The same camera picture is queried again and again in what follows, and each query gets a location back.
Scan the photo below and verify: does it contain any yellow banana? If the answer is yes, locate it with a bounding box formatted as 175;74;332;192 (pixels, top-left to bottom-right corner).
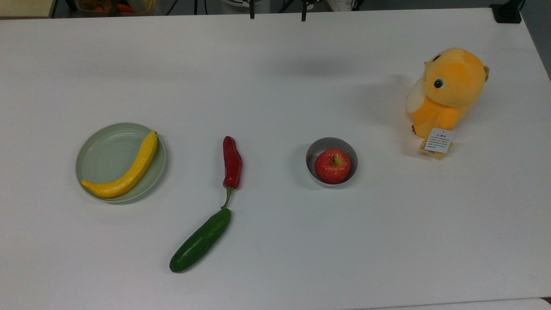
80;130;158;199

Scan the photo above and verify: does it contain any pale green plastic plate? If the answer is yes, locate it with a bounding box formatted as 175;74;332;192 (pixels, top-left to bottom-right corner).
75;123;166;204

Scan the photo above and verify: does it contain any clear box with vegetables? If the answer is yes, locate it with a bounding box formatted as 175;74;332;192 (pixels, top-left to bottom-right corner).
75;0;158;16

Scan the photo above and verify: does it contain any small round metal bowl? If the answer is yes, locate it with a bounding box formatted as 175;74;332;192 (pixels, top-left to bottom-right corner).
306;137;358;188

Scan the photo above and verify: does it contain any red chili pepper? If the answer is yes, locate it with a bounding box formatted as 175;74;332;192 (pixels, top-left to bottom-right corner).
221;136;243;210

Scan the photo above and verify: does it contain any red apple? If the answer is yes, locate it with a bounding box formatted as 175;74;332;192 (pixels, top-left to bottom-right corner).
315;149;351;185

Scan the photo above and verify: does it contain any yellow plush toy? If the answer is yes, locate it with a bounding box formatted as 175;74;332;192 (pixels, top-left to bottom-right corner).
406;47;490;139

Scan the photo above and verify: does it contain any paper tag of plush toy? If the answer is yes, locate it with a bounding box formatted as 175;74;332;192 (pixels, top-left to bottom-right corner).
419;127;456;159

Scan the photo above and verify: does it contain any black clamp base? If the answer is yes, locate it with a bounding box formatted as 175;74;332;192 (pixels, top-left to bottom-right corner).
490;0;524;24

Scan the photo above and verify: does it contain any light wooden board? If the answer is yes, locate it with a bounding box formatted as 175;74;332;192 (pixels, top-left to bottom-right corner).
0;0;57;18

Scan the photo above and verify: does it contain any green cucumber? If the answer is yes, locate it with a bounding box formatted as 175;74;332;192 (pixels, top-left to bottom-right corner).
169;208;232;273

